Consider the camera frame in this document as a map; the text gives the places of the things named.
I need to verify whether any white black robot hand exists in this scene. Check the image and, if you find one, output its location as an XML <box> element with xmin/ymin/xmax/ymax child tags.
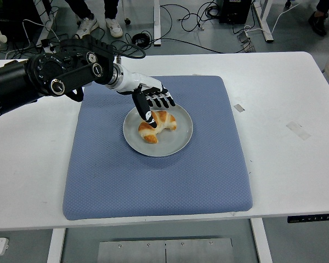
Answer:
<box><xmin>115</xmin><ymin>70</ymin><xmax>177</xmax><ymax>129</ymax></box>

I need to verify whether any golden croissant bread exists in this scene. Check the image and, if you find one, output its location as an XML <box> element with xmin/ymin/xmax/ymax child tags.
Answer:
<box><xmin>138</xmin><ymin>110</ymin><xmax>178</xmax><ymax>144</ymax></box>

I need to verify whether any person's white shoe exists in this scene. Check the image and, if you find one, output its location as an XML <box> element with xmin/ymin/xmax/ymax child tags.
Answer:
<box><xmin>104</xmin><ymin>18</ymin><xmax>124</xmax><ymax>38</ymax></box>
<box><xmin>74</xmin><ymin>16</ymin><xmax>99</xmax><ymax>41</ymax></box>

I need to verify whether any white background table leg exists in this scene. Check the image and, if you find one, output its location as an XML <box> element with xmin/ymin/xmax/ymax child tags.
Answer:
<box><xmin>153</xmin><ymin>0</ymin><xmax>162</xmax><ymax>47</ymax></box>

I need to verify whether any grey round plate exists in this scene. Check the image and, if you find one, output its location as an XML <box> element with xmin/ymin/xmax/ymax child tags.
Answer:
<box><xmin>122</xmin><ymin>99</ymin><xmax>194</xmax><ymax>158</ymax></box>

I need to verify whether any blue quilted mat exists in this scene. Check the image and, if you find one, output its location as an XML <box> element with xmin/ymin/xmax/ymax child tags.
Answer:
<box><xmin>62</xmin><ymin>75</ymin><xmax>254</xmax><ymax>221</ymax></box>

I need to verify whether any silver foot pedal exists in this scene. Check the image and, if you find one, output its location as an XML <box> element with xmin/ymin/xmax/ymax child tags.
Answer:
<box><xmin>237</xmin><ymin>28</ymin><xmax>256</xmax><ymax>53</ymax></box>

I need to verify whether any black floor box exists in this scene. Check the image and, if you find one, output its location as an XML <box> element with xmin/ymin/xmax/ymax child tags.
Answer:
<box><xmin>218</xmin><ymin>0</ymin><xmax>252</xmax><ymax>24</ymax></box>

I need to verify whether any white background table foot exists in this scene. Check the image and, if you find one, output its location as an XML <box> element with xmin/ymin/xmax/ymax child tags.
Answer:
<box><xmin>252</xmin><ymin>0</ymin><xmax>275</xmax><ymax>43</ymax></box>

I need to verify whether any long clear tape piece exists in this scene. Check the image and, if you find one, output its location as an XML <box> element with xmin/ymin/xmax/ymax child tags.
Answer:
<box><xmin>286</xmin><ymin>121</ymin><xmax>311</xmax><ymax>141</ymax></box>

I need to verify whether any person's dark shoe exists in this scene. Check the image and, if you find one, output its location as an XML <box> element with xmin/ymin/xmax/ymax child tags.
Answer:
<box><xmin>308</xmin><ymin>10</ymin><xmax>327</xmax><ymax>36</ymax></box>

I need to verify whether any black table control panel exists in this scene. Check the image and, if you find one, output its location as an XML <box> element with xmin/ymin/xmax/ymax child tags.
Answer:
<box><xmin>287</xmin><ymin>213</ymin><xmax>329</xmax><ymax>224</ymax></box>

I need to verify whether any coiled black cable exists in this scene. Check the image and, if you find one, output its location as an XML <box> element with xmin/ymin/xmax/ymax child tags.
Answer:
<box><xmin>132</xmin><ymin>32</ymin><xmax>154</xmax><ymax>48</ymax></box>

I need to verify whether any long black floor cable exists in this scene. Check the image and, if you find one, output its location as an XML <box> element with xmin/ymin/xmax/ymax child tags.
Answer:
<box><xmin>160</xmin><ymin>38</ymin><xmax>245</xmax><ymax>54</ymax></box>

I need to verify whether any white floor cable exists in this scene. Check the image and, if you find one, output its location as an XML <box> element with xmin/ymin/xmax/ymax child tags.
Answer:
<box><xmin>243</xmin><ymin>2</ymin><xmax>302</xmax><ymax>35</ymax></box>

